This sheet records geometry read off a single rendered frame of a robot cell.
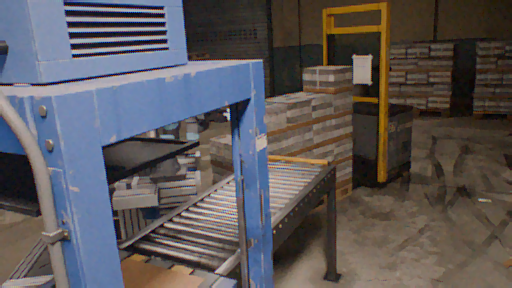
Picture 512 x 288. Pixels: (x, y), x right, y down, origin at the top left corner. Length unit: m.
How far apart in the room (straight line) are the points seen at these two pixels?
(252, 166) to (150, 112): 0.47
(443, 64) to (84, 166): 7.56
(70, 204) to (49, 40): 0.33
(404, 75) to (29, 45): 7.54
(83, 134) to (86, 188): 0.09
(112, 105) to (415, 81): 7.54
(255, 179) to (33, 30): 0.67
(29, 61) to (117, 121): 0.23
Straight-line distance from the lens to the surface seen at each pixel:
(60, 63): 0.88
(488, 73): 7.95
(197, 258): 1.66
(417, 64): 8.11
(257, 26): 10.72
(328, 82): 3.85
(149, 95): 0.79
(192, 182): 2.62
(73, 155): 0.68
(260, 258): 1.29
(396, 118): 4.51
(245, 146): 1.17
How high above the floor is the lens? 1.61
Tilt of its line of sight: 15 degrees down
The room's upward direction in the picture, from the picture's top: 3 degrees counter-clockwise
